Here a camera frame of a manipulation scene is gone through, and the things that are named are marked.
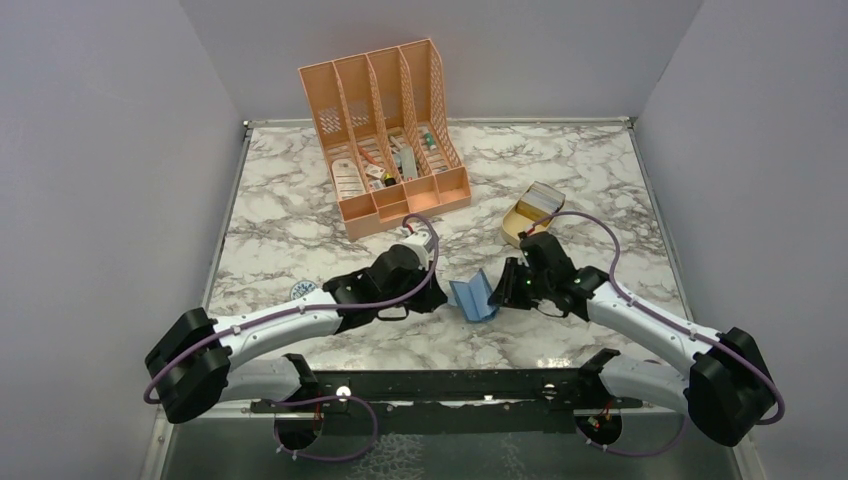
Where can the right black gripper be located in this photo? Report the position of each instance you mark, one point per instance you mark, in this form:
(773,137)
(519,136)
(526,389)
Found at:
(506,293)

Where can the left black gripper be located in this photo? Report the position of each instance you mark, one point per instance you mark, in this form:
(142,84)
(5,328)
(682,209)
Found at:
(432,295)

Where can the blue card holder wallet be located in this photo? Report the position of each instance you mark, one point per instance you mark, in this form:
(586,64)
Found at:
(472,298)

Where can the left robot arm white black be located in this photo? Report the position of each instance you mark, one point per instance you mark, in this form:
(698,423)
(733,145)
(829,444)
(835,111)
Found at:
(191,365)

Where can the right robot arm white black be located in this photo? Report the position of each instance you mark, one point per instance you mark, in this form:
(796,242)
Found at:
(718,380)

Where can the beige oval card tray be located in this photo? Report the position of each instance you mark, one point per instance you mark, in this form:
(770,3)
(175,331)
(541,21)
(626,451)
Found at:
(513,224)

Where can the stack of credit cards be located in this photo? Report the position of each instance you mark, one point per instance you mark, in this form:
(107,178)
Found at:
(539,201)

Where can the blue white round coaster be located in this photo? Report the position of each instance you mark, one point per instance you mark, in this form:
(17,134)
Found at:
(302,288)

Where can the orange plastic desk organizer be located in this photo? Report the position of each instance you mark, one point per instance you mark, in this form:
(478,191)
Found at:
(367,107)

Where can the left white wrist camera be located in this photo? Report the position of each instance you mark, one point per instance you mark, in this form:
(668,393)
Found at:
(423,244)

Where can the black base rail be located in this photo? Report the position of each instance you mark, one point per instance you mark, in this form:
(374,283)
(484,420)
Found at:
(431,402)

